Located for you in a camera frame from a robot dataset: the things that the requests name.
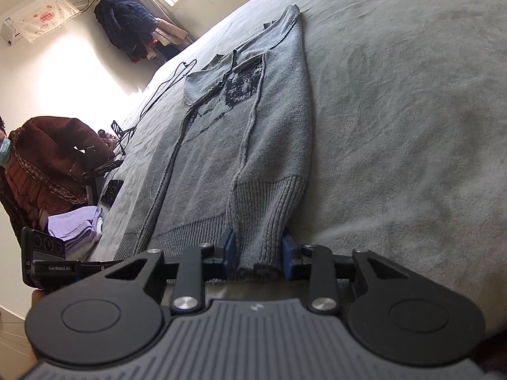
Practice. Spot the white air conditioner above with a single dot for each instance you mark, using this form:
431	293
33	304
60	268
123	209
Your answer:
9	32

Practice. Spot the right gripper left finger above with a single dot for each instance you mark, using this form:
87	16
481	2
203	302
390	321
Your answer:
201	263

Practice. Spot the hanging dark clothes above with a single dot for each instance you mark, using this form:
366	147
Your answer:
132	29

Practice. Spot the purple knit garment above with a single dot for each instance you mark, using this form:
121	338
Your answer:
80	230

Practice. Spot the grey knit sweater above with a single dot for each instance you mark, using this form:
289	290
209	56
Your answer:
239	158

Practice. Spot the black phone on gripper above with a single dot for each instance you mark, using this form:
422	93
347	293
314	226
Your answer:
37	245

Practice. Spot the person in red jacket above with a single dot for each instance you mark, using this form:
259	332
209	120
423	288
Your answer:
42	168

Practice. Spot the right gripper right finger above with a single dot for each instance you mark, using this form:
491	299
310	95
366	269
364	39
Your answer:
315	265

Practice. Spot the black phone stand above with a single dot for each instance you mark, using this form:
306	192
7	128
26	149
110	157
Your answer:
119	133

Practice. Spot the white wall hanging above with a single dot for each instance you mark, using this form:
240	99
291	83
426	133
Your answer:
42	17

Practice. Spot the black smartphone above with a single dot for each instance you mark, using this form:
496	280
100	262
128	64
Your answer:
112	190

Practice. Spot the grey bed sheet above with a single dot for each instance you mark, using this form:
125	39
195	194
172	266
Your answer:
408	159

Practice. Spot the person's left hand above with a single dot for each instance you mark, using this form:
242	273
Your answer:
36	296

